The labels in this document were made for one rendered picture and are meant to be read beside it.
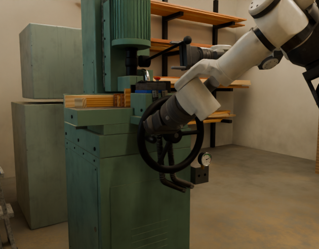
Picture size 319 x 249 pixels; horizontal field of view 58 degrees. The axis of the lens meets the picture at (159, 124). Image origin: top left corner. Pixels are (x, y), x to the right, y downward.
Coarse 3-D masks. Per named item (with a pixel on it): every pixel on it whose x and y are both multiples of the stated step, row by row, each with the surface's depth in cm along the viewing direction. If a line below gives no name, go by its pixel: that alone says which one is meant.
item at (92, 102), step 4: (88, 100) 122; (92, 100) 122; (96, 100) 123; (100, 100) 124; (104, 100) 125; (108, 100) 126; (112, 100) 127; (88, 104) 122; (92, 104) 123; (96, 104) 124; (100, 104) 124; (104, 104) 125; (108, 104) 126; (112, 104) 127
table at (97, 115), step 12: (72, 108) 113; (84, 108) 113; (96, 108) 113; (108, 108) 113; (120, 108) 113; (132, 108) 115; (72, 120) 111; (84, 120) 106; (96, 120) 108; (108, 120) 111; (120, 120) 113; (132, 120) 113
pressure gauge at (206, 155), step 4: (204, 152) 131; (200, 156) 129; (204, 156) 130; (208, 156) 131; (200, 160) 129; (204, 160) 130; (208, 160) 131; (200, 164) 131; (204, 164) 130; (208, 164) 131
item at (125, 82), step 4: (124, 76) 131; (128, 76) 127; (132, 76) 127; (136, 76) 128; (140, 76) 129; (120, 80) 134; (124, 80) 130; (128, 80) 127; (132, 80) 127; (136, 80) 128; (140, 80) 129; (120, 84) 134; (124, 84) 131; (128, 84) 127; (120, 88) 135
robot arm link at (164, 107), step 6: (162, 108) 81; (156, 114) 84; (162, 114) 81; (168, 114) 78; (150, 120) 86; (156, 120) 84; (162, 120) 83; (168, 120) 80; (174, 120) 78; (144, 126) 87; (150, 126) 85; (156, 126) 84; (162, 126) 84; (168, 126) 84; (174, 126) 81; (180, 126) 80; (150, 132) 86; (156, 132) 86; (162, 132) 88; (168, 132) 89; (174, 132) 90
